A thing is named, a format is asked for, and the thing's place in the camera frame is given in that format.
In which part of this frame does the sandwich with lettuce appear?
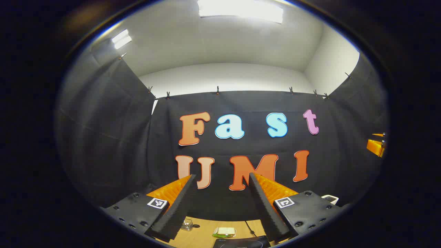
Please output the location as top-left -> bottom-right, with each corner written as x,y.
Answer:
213,227 -> 237,239

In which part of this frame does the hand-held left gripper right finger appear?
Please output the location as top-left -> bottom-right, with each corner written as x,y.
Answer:
248,173 -> 350,244

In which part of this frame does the large ceiling light panel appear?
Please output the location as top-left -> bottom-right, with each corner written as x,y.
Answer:
197,0 -> 284,24

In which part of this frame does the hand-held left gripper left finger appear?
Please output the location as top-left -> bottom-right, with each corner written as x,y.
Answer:
100,174 -> 198,242

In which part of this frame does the small ceiling light panel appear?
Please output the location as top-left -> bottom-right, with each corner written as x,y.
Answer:
111,29 -> 132,50

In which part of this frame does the black induction cooktop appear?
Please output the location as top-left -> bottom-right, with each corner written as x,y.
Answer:
213,235 -> 271,248

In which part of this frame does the row of backdrop clips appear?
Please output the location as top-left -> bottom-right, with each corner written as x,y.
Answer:
119,52 -> 353,100

